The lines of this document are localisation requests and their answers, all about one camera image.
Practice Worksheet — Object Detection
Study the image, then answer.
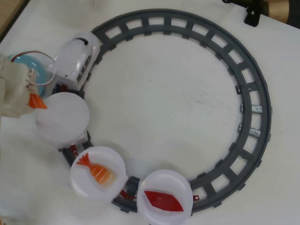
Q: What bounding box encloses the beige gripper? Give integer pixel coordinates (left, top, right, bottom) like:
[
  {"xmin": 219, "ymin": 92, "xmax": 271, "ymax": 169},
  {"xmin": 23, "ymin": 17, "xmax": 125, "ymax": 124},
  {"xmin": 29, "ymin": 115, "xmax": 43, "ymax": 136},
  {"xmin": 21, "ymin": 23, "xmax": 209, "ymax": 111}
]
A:
[{"xmin": 22, "ymin": 68, "xmax": 40, "ymax": 95}]

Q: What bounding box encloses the orange salmon sushi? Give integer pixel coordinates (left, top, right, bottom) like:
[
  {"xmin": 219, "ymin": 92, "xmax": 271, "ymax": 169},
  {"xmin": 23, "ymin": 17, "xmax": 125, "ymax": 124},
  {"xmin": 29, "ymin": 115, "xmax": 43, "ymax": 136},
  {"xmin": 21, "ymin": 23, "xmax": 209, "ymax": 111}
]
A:
[{"xmin": 26, "ymin": 93, "xmax": 48, "ymax": 110}]

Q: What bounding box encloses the white Shinkansen toy locomotive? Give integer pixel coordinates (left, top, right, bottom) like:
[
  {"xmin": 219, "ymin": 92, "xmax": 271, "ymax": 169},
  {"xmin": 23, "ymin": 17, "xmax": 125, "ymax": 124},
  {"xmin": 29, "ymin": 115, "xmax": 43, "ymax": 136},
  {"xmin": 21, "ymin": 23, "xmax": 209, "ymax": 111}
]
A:
[{"xmin": 53, "ymin": 31, "xmax": 102, "ymax": 91}]

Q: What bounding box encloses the orange shrimp sushi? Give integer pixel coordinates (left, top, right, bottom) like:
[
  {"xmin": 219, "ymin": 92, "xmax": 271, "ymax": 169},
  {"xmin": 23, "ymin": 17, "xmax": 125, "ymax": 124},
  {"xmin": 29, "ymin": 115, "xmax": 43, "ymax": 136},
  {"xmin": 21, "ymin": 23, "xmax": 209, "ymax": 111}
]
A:
[{"xmin": 77, "ymin": 152, "xmax": 116, "ymax": 186}]

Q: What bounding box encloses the red tuna sushi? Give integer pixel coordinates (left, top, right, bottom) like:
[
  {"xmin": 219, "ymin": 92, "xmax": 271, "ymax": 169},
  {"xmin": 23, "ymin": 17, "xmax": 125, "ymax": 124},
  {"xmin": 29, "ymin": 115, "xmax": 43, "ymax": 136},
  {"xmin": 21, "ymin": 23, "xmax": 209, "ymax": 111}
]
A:
[{"xmin": 143, "ymin": 190, "xmax": 184, "ymax": 213}]

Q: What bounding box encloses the white round plastic plate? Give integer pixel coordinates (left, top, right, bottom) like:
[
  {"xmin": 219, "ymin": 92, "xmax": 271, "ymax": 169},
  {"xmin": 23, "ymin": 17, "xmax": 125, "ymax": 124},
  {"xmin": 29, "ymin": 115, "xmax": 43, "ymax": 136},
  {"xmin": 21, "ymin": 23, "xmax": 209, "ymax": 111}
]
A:
[
  {"xmin": 34, "ymin": 92, "xmax": 90, "ymax": 147},
  {"xmin": 70, "ymin": 145, "xmax": 128, "ymax": 203},
  {"xmin": 136, "ymin": 170, "xmax": 194, "ymax": 225}
]

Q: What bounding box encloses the silver foil strip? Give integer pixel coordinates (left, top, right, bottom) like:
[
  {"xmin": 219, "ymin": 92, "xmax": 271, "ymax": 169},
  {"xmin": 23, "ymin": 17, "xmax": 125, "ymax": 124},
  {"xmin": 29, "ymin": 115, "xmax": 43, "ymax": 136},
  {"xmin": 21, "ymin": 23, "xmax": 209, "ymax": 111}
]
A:
[
  {"xmin": 239, "ymin": 104, "xmax": 274, "ymax": 116},
  {"xmin": 237, "ymin": 124, "xmax": 262, "ymax": 139}
]

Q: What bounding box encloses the black metal clamp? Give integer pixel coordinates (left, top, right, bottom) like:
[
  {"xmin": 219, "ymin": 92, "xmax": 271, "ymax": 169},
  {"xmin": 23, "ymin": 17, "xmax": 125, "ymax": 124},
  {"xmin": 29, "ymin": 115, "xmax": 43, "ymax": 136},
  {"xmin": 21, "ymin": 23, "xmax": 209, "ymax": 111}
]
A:
[{"xmin": 243, "ymin": 4, "xmax": 261, "ymax": 27}]

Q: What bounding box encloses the tan cardboard tube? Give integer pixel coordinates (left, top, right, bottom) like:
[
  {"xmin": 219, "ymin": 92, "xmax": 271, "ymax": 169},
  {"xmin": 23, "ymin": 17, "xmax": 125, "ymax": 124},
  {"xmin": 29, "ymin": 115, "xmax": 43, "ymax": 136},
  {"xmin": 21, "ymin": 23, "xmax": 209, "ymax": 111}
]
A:
[{"xmin": 260, "ymin": 0, "xmax": 290, "ymax": 21}]

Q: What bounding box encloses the grey circular toy rail track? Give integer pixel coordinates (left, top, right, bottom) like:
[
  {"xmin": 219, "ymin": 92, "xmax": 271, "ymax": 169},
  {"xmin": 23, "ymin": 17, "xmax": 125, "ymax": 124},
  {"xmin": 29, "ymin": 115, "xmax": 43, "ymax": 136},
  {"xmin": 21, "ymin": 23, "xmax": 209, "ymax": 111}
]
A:
[{"xmin": 58, "ymin": 8, "xmax": 272, "ymax": 214}]

